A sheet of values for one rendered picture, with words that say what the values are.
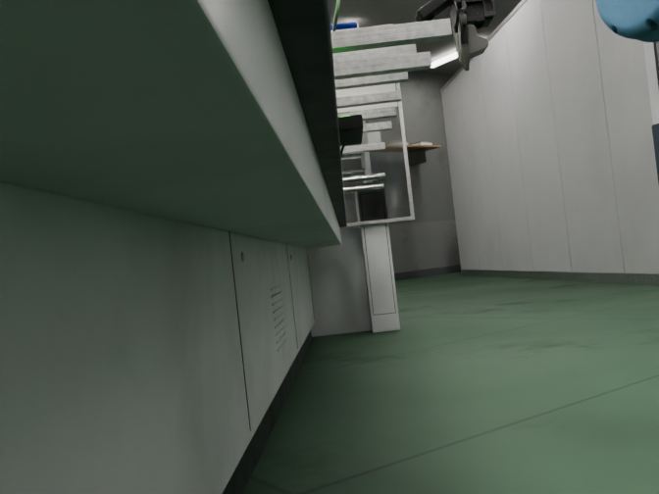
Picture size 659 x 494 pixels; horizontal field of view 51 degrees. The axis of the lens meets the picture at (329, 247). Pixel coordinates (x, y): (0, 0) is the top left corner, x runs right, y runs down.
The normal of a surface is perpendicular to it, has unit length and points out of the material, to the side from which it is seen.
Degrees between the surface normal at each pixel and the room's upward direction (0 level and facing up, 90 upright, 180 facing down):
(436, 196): 90
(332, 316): 90
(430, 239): 90
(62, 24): 180
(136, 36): 180
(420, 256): 90
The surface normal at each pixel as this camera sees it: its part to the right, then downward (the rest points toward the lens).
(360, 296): -0.03, -0.02
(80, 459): 0.99, -0.11
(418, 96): 0.56, -0.07
